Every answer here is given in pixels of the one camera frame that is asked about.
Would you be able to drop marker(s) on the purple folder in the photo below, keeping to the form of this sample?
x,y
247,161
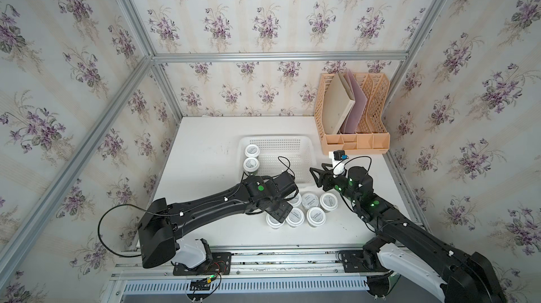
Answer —
x,y
356,113

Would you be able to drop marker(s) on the small circuit board with wires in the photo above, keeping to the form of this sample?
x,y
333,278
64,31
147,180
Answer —
x,y
200,284

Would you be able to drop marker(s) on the aluminium mounting rail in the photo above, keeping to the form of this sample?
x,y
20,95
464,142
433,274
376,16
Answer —
x,y
257,262

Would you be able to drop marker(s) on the yogurt cup row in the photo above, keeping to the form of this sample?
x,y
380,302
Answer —
x,y
251,165
295,218
296,201
272,222
252,150
309,201
316,217
328,202

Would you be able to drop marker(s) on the peach plastic file organizer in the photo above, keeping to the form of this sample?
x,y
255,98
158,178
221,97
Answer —
x,y
370,136

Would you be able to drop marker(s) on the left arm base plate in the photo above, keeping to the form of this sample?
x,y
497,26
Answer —
x,y
220,262

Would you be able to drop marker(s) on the beige folder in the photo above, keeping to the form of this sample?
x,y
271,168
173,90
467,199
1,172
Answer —
x,y
337,104

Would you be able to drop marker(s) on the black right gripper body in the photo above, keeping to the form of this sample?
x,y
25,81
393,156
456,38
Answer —
x,y
341,185

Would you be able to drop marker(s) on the white perforated plastic basket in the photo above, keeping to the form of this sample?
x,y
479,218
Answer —
x,y
274,153

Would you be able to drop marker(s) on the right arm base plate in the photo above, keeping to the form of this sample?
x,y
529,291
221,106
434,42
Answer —
x,y
358,261

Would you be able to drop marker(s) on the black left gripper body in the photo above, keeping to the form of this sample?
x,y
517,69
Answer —
x,y
275,201

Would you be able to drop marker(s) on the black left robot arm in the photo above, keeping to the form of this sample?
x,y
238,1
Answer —
x,y
164,224

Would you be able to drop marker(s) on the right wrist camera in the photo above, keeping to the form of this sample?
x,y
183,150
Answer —
x,y
338,158

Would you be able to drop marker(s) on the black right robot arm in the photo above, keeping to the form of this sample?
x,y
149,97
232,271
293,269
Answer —
x,y
401,246

